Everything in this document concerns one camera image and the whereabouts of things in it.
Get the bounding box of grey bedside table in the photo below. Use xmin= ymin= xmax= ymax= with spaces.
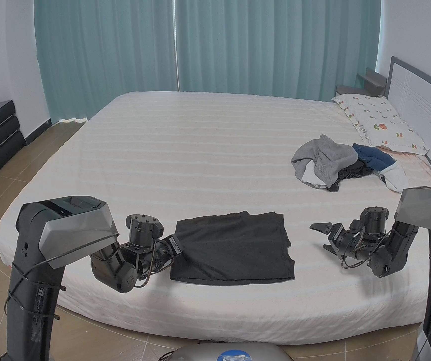
xmin=336 ymin=67 xmax=387 ymax=97

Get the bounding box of white printed pillow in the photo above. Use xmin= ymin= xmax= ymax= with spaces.
xmin=331 ymin=94 xmax=430 ymax=155

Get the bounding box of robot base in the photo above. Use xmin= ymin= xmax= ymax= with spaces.
xmin=170 ymin=343 xmax=288 ymax=361

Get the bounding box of bed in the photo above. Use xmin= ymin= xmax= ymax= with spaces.
xmin=0 ymin=56 xmax=431 ymax=345

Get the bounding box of pile of clothes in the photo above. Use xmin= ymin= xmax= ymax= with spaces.
xmin=291 ymin=135 xmax=406 ymax=193

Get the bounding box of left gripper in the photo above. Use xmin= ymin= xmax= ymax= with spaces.
xmin=151 ymin=233 xmax=184 ymax=274

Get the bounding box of blue-green curtain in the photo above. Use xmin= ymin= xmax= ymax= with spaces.
xmin=174 ymin=0 xmax=383 ymax=101
xmin=34 ymin=0 xmax=179 ymax=124

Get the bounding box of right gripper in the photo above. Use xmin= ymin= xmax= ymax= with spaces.
xmin=310 ymin=222 xmax=356 ymax=259

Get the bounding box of black T-shirt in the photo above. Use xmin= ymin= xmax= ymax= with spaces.
xmin=170 ymin=211 xmax=296 ymax=286

